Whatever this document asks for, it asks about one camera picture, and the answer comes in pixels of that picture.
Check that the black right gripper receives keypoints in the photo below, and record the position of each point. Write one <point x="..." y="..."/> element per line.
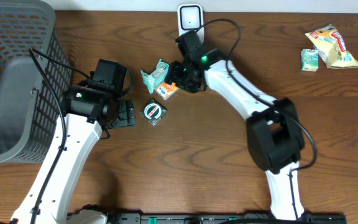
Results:
<point x="173" y="67"/>

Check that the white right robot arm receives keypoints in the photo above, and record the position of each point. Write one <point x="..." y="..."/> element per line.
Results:
<point x="274" y="138"/>

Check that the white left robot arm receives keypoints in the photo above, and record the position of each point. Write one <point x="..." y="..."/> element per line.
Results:
<point x="88" y="110"/>

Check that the teal wet wipes pack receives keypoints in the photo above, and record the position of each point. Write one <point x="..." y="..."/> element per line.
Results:
<point x="152" y="80"/>

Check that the grey plastic mesh basket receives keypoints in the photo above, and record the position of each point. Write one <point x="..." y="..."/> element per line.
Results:
<point x="33" y="68"/>

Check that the teal Kleenex tissue pack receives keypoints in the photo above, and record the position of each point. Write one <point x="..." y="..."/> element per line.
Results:
<point x="309" y="60"/>

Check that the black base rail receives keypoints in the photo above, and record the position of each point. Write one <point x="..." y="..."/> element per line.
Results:
<point x="197" y="218"/>

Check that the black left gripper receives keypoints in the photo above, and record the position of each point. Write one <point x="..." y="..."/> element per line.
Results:
<point x="127" y="113"/>

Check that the white blue snack bag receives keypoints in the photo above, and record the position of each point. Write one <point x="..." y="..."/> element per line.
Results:
<point x="331" y="48"/>

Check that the green Zam-Buk ointment tin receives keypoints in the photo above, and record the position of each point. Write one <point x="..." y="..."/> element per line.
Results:
<point x="153" y="112"/>

